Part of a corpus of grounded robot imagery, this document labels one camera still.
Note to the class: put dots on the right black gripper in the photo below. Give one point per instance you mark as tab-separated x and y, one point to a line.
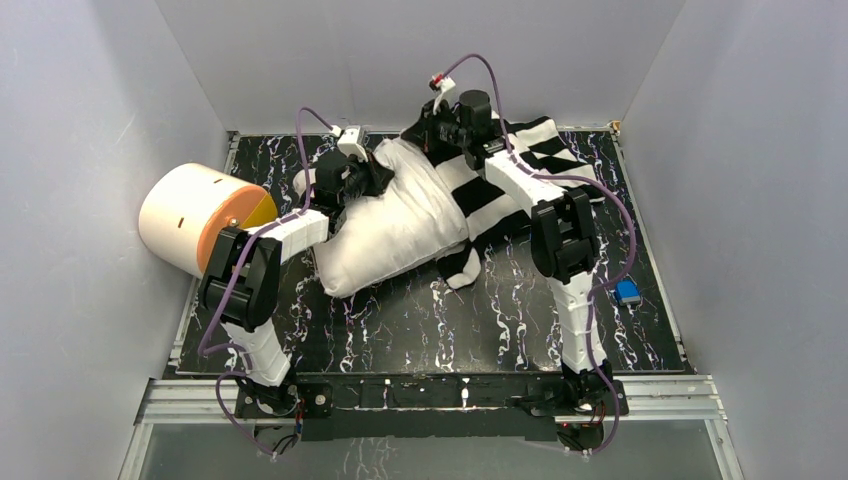
420	134

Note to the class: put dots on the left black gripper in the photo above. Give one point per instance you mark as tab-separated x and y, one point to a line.
365	177

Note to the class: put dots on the white pillow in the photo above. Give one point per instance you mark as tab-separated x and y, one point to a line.
414	221

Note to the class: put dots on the black white striped pillowcase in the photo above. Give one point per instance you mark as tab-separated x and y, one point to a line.
497	201

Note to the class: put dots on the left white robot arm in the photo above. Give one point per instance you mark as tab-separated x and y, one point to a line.
241	284

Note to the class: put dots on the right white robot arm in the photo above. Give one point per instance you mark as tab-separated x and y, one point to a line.
564	250

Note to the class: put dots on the white orange cylinder roll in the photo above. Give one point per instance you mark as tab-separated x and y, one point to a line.
185	210

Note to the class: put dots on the small blue object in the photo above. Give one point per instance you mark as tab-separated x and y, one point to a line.
626	293

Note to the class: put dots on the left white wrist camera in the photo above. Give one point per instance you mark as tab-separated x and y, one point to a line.
350	140

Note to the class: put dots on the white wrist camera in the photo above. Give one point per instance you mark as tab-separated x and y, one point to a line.
442	85
350	140

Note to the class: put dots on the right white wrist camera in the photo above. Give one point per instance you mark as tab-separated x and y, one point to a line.
442	85

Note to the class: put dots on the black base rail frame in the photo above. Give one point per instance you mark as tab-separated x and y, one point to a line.
545	406

